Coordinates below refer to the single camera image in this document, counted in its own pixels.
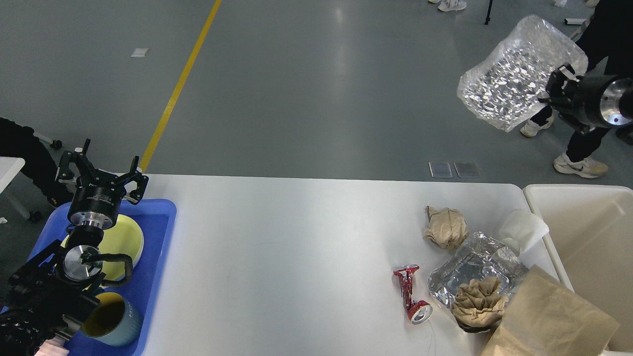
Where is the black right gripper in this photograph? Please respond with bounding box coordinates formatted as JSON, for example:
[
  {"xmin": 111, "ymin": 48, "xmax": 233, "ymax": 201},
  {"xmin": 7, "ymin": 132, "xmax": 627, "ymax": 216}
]
[{"xmin": 538, "ymin": 64, "xmax": 633, "ymax": 135}]

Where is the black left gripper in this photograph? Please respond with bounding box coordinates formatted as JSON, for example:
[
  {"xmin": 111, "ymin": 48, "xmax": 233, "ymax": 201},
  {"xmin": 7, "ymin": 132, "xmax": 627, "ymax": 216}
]
[{"xmin": 55, "ymin": 139, "xmax": 149, "ymax": 228}]

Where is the yellow plastic plate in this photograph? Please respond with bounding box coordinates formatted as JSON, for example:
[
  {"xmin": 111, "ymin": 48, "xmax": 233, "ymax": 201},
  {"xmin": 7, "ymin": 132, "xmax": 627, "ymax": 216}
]
[{"xmin": 61, "ymin": 215, "xmax": 144, "ymax": 288}]

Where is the large aluminium foil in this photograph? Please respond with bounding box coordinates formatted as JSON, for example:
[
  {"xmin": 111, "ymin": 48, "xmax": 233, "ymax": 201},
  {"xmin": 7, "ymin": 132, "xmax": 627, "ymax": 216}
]
[{"xmin": 456, "ymin": 14, "xmax": 588, "ymax": 132}]

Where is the grey-blue mug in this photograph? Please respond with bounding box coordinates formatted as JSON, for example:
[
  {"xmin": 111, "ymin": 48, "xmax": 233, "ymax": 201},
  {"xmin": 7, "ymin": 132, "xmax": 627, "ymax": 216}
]
[{"xmin": 81, "ymin": 292, "xmax": 144, "ymax": 347}]

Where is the pink mug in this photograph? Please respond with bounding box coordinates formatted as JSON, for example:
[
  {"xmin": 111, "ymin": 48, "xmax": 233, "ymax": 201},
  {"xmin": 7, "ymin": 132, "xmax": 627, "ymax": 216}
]
[{"xmin": 35, "ymin": 339, "xmax": 70, "ymax": 356}]

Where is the brown paper ball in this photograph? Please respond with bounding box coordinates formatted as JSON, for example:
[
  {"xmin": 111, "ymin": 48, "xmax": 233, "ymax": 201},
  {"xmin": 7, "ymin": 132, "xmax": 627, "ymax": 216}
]
[{"xmin": 424, "ymin": 206, "xmax": 469, "ymax": 251}]

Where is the small foil piece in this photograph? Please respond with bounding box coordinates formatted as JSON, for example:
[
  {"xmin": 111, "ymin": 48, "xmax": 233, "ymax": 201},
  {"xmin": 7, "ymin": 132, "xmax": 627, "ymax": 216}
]
[{"xmin": 428, "ymin": 232, "xmax": 529, "ymax": 308}]

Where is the brown paper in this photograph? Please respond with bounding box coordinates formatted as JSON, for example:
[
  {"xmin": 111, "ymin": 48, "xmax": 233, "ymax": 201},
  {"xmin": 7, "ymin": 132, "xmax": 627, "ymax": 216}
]
[{"xmin": 450, "ymin": 276, "xmax": 509, "ymax": 333}]

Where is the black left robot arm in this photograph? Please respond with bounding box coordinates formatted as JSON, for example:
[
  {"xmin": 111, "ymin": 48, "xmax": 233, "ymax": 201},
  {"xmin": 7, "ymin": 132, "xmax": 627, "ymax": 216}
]
[{"xmin": 1, "ymin": 139, "xmax": 149, "ymax": 356}]

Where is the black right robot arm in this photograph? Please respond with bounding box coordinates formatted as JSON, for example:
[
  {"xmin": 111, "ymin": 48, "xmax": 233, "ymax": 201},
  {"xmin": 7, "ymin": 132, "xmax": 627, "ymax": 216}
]
[{"xmin": 538, "ymin": 63, "xmax": 633, "ymax": 135}]

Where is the blue plastic tray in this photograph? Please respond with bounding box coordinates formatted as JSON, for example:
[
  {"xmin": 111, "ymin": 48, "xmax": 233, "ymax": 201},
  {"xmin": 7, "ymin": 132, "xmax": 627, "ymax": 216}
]
[{"xmin": 0, "ymin": 199, "xmax": 177, "ymax": 356}]

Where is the person with white sneakers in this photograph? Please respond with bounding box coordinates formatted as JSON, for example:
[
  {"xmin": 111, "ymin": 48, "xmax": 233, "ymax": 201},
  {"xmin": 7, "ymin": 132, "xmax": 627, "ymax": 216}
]
[{"xmin": 519, "ymin": 0, "xmax": 633, "ymax": 179}]

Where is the white side table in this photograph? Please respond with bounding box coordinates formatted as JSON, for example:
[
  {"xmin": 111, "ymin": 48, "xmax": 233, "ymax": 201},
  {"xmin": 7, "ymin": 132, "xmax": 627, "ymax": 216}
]
[{"xmin": 0, "ymin": 156, "xmax": 42, "ymax": 223}]

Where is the person in black clothes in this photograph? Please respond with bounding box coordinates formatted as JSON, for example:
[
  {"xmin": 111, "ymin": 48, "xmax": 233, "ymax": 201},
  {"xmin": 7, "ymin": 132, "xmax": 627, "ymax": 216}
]
[{"xmin": 0, "ymin": 118, "xmax": 73, "ymax": 208}]

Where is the white plastic bin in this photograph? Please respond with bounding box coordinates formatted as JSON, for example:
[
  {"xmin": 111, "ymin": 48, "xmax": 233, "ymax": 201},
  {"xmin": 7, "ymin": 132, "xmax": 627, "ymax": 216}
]
[{"xmin": 524, "ymin": 184, "xmax": 633, "ymax": 356}]

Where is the black stand leg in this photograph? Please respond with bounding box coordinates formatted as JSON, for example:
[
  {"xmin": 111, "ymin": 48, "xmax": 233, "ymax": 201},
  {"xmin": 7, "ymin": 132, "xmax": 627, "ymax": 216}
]
[{"xmin": 484, "ymin": 0, "xmax": 494, "ymax": 26}]

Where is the right floor outlet plate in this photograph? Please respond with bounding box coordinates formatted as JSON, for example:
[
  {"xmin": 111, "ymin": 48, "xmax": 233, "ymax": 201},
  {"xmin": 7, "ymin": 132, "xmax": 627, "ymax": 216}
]
[{"xmin": 453, "ymin": 161, "xmax": 481, "ymax": 178}]

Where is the floor outlet plate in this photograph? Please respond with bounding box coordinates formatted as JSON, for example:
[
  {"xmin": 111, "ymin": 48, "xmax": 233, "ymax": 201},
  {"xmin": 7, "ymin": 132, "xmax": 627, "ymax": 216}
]
[
  {"xmin": 429, "ymin": 161, "xmax": 453, "ymax": 179},
  {"xmin": 453, "ymin": 161, "xmax": 481, "ymax": 178}
]

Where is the white crumpled napkin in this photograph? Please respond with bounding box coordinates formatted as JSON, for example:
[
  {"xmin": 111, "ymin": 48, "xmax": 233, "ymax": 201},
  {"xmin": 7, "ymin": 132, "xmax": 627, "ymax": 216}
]
[{"xmin": 497, "ymin": 210, "xmax": 549, "ymax": 256}]

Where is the left floor outlet plate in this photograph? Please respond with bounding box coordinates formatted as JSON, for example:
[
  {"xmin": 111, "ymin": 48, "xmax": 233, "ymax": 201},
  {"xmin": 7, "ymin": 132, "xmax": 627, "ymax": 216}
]
[{"xmin": 429, "ymin": 161, "xmax": 453, "ymax": 179}]

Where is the person in white trousers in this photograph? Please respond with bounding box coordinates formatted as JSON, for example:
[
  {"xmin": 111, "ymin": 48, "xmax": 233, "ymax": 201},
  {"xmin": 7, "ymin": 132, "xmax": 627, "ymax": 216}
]
[{"xmin": 428, "ymin": 0, "xmax": 467, "ymax": 13}]

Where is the flat brown paper bag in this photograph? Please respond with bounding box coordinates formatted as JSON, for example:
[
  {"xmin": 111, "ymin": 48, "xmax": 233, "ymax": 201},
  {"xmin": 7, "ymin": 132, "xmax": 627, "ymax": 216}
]
[{"xmin": 482, "ymin": 267, "xmax": 620, "ymax": 356}]

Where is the crushed red soda can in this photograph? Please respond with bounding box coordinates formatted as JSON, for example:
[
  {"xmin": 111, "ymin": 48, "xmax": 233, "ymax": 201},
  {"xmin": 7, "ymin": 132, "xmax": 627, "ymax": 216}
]
[{"xmin": 393, "ymin": 265, "xmax": 433, "ymax": 325}]

